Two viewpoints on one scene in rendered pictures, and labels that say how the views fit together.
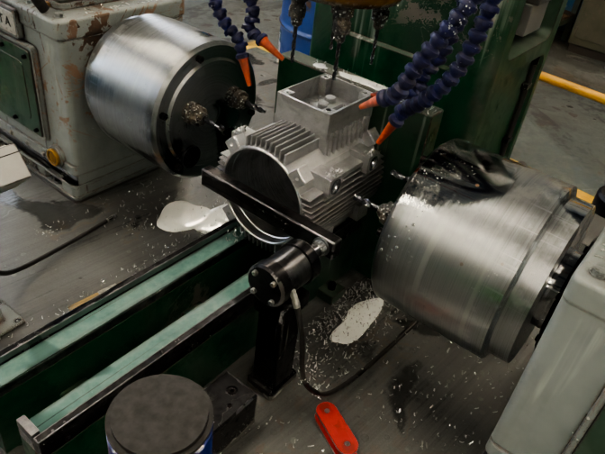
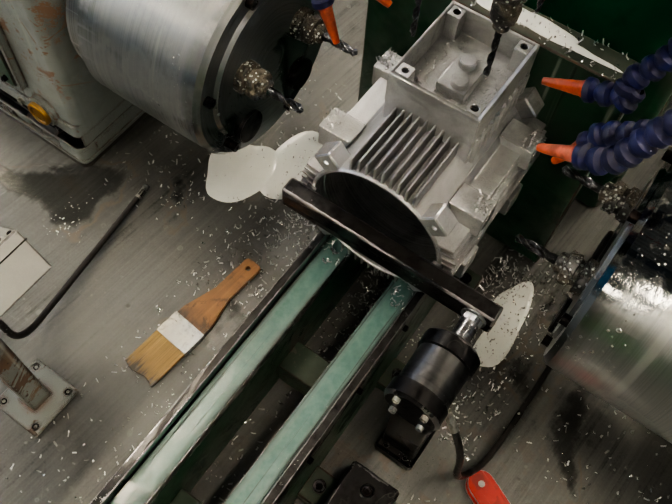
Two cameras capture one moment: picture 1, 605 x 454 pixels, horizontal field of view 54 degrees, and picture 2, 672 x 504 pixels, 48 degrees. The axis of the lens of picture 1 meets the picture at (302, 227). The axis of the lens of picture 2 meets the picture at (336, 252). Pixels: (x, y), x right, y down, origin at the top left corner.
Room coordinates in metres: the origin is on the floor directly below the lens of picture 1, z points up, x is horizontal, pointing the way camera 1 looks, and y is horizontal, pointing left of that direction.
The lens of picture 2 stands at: (0.33, 0.13, 1.69)
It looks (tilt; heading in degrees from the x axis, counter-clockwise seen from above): 61 degrees down; 357
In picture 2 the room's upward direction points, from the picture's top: 5 degrees clockwise
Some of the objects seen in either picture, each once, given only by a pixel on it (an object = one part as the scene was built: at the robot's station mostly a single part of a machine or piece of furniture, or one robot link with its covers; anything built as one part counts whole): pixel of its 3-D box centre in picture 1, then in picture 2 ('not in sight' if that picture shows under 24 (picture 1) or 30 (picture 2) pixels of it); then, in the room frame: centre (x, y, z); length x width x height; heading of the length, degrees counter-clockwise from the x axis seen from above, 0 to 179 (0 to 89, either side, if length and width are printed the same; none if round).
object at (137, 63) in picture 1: (155, 86); (172, 3); (1.01, 0.31, 1.04); 0.37 x 0.25 x 0.25; 56
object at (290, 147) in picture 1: (302, 174); (424, 164); (0.82, 0.01, 1.02); 0.20 x 0.19 x 0.19; 146
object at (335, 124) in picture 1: (324, 113); (458, 83); (0.85, -0.01, 1.11); 0.12 x 0.11 x 0.07; 146
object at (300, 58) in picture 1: (352, 164); (486, 100); (0.95, -0.07, 0.97); 0.30 x 0.11 x 0.34; 56
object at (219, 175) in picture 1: (266, 210); (386, 253); (0.70, 0.06, 1.01); 0.26 x 0.04 x 0.03; 56
